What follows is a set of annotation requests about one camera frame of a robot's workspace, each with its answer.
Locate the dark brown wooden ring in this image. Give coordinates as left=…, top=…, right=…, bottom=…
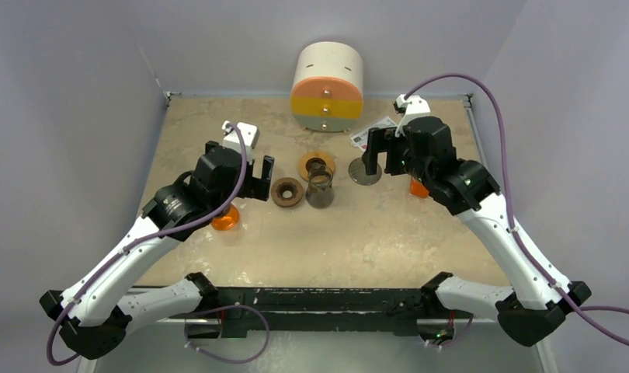
left=271, top=177, right=304, bottom=209

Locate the clear glass dripper cone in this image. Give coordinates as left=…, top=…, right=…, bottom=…
left=348, top=158, right=382, bottom=186

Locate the glass carafe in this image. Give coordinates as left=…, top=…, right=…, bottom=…
left=306, top=169, right=334, bottom=209

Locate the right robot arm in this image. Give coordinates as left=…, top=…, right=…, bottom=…
left=361, top=117, right=591, bottom=347

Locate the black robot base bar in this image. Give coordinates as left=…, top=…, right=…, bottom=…
left=184, top=287, right=469, bottom=338

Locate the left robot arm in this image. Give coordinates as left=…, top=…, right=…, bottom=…
left=40, top=141, right=275, bottom=360

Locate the orange coffee filter box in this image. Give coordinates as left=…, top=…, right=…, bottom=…
left=409, top=178, right=429, bottom=198

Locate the white printed packet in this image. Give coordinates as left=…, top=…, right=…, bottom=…
left=349, top=116, right=400, bottom=150

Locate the round three-drawer storage box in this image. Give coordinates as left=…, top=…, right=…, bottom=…
left=290, top=41, right=363, bottom=133

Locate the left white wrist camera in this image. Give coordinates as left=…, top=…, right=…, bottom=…
left=221, top=120, right=260, bottom=164

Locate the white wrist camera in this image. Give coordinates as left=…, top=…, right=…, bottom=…
left=221, top=120, right=260, bottom=164
left=394, top=94, right=431, bottom=138

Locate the light wooden ring coaster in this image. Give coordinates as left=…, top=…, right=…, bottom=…
left=297, top=151, right=335, bottom=181

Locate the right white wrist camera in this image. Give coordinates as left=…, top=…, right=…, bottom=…
left=394, top=94, right=431, bottom=138

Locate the base left purple cable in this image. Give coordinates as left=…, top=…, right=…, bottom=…
left=183, top=305, right=271, bottom=365

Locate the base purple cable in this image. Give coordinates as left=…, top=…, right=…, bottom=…
left=423, top=312, right=475, bottom=351
left=183, top=305, right=271, bottom=365

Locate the base right purple cable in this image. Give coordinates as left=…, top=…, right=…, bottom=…
left=423, top=312, right=475, bottom=351

